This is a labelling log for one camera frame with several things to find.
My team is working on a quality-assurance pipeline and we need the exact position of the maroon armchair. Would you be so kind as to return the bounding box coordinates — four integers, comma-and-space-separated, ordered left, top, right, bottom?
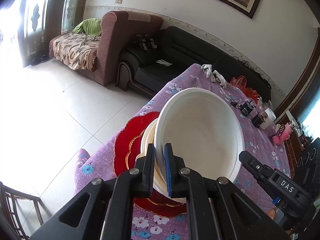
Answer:
76, 10, 163, 86

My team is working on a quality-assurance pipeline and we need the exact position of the white plastic jar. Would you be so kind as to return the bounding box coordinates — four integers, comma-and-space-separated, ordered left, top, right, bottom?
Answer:
260, 108, 276, 130

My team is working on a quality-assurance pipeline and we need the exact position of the pink sleeved bottle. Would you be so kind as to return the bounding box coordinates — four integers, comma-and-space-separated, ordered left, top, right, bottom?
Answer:
272, 123, 293, 145

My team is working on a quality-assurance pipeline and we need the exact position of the patterned blanket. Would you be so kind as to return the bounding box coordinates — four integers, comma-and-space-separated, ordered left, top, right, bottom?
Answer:
49, 32, 101, 72

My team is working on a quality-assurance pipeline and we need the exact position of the black sofa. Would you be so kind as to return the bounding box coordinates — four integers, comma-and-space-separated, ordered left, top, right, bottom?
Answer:
116, 26, 271, 102

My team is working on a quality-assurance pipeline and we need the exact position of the wooden chair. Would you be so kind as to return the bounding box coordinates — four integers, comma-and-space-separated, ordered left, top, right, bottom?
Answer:
1, 183, 44, 239

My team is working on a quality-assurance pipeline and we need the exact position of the red gold-rimmed plate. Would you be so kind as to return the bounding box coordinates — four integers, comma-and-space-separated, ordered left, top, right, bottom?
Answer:
125, 134, 184, 208

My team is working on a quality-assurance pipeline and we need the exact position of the green cushion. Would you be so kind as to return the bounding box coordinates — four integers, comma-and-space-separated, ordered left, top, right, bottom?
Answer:
72, 18, 102, 37

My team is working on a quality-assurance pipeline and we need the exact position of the white bowl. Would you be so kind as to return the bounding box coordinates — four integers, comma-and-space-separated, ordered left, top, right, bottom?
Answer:
154, 88, 245, 181

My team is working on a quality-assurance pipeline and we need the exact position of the red fluted plate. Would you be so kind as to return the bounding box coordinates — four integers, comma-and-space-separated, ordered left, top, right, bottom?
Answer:
113, 112, 187, 217

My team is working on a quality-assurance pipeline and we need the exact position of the black motor with label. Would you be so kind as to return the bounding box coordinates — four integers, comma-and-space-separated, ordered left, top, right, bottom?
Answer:
239, 99, 255, 117

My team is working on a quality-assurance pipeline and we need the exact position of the cream plastic bowl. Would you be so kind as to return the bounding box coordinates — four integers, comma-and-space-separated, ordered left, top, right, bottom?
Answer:
138, 119, 193, 197

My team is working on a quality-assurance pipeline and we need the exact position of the red plastic bag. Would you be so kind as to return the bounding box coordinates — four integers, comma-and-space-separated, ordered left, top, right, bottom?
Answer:
230, 75, 258, 103

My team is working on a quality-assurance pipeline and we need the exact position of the person's right hand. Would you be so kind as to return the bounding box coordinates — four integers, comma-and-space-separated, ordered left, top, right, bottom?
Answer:
267, 208, 284, 220

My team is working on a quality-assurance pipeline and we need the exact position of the small black adapter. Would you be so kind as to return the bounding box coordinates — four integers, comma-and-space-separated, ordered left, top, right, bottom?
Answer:
231, 100, 238, 107

